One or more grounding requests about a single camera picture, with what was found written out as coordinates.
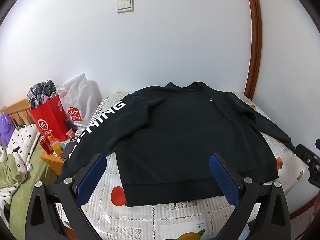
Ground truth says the grey plaid cloth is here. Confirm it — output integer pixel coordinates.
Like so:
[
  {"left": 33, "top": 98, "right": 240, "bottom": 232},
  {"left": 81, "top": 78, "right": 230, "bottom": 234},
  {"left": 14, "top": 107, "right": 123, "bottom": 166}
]
[{"left": 27, "top": 79, "right": 59, "bottom": 110}]

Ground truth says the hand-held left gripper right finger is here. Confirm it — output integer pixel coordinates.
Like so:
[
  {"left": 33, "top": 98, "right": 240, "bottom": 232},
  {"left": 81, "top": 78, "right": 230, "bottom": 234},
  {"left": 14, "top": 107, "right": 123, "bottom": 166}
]
[{"left": 209, "top": 153, "right": 292, "bottom": 240}]

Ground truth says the brown wooden door frame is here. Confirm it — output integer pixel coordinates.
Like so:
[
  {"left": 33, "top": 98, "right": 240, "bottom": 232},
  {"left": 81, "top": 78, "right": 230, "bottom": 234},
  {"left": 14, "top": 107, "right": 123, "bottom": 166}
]
[{"left": 244, "top": 0, "right": 263, "bottom": 99}]

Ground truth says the white floral quilt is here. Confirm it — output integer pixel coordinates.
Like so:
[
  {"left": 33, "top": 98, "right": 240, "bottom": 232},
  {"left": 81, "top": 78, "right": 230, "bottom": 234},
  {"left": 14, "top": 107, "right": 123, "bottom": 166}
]
[{"left": 0, "top": 124, "right": 42, "bottom": 205}]

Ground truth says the red drink can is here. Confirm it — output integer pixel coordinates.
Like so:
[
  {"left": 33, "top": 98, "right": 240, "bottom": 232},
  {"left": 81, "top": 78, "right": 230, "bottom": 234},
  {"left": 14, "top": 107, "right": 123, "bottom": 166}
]
[{"left": 39, "top": 135, "right": 54, "bottom": 155}]

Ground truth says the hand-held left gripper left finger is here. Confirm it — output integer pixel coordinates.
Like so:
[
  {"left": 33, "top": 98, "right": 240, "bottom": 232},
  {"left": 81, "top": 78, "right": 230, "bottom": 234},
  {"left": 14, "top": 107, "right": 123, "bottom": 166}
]
[{"left": 25, "top": 152, "right": 108, "bottom": 240}]

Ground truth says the white light switch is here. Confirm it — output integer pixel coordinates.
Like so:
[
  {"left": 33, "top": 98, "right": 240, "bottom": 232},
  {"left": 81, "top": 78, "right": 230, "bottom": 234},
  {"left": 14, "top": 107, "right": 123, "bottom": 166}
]
[{"left": 116, "top": 0, "right": 134, "bottom": 13}]

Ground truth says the green bed sheet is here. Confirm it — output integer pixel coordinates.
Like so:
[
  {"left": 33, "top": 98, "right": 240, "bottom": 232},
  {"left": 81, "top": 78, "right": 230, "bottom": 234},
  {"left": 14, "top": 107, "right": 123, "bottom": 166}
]
[{"left": 0, "top": 142, "right": 58, "bottom": 230}]

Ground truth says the wooden nightstand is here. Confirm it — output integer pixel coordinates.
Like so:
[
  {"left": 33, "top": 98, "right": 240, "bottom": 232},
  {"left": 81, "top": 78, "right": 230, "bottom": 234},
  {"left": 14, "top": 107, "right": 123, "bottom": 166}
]
[{"left": 40, "top": 150, "right": 66, "bottom": 176}]

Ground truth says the orange juice bottle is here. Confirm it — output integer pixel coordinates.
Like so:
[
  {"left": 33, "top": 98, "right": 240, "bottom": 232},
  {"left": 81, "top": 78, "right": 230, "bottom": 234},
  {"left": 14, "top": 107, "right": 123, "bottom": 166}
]
[{"left": 47, "top": 134, "right": 64, "bottom": 157}]

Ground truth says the red paper bag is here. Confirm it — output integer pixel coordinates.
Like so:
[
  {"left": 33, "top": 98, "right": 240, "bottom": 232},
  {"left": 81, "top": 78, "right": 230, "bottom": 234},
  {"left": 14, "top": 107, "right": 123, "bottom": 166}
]
[{"left": 29, "top": 94, "right": 69, "bottom": 142}]

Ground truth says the wooden headboard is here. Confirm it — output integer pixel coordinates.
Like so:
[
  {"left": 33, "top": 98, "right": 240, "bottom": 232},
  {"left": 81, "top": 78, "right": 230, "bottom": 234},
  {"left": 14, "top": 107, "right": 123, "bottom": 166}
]
[{"left": 0, "top": 99, "right": 33, "bottom": 128}]

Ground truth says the purple plush toy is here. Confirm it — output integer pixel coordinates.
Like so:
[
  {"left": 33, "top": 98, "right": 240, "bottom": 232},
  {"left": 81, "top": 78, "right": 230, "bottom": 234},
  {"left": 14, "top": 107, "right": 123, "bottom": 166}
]
[{"left": 0, "top": 113, "right": 14, "bottom": 147}]

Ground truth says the person's right hand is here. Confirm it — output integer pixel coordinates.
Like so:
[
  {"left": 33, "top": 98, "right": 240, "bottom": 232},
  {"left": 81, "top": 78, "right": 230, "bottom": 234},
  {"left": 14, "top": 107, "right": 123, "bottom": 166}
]
[{"left": 311, "top": 197, "right": 320, "bottom": 222}]

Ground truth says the black sweatshirt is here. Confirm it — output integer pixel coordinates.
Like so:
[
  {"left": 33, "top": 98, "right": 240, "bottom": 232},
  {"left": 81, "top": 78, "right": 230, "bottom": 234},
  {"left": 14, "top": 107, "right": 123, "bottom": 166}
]
[{"left": 54, "top": 81, "right": 298, "bottom": 207}]

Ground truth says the fruit print tablecloth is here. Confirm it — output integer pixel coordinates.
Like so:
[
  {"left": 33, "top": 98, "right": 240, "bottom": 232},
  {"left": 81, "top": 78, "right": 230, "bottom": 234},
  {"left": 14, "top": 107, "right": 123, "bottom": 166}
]
[{"left": 54, "top": 91, "right": 309, "bottom": 240}]

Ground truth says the black phone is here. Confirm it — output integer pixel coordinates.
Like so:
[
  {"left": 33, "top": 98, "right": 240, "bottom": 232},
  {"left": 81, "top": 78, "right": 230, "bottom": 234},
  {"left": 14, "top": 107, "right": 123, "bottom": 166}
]
[{"left": 61, "top": 142, "right": 75, "bottom": 159}]

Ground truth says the white plastic bag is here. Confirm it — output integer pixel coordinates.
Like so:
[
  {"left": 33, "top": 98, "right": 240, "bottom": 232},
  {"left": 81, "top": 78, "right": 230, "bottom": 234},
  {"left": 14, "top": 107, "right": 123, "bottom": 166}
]
[{"left": 58, "top": 73, "right": 103, "bottom": 128}]

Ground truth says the brown wooden baseboard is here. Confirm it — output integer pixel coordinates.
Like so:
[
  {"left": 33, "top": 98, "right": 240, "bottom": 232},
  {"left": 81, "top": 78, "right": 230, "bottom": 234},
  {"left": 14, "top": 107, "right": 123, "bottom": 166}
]
[{"left": 287, "top": 191, "right": 320, "bottom": 219}]

